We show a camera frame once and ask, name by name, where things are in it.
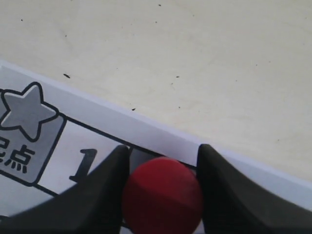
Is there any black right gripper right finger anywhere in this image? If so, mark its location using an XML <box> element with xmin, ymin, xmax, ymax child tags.
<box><xmin>196</xmin><ymin>144</ymin><xmax>312</xmax><ymax>234</ymax></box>

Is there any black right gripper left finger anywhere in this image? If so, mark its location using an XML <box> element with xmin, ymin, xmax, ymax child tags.
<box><xmin>0</xmin><ymin>145</ymin><xmax>130</xmax><ymax>234</ymax></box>

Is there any red cylinder piece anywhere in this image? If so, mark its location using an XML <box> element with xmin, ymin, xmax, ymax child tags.
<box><xmin>122</xmin><ymin>157</ymin><xmax>203</xmax><ymax>234</ymax></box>

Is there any paper number game board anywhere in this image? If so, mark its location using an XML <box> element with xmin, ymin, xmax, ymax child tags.
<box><xmin>0</xmin><ymin>61</ymin><xmax>312</xmax><ymax>222</ymax></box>

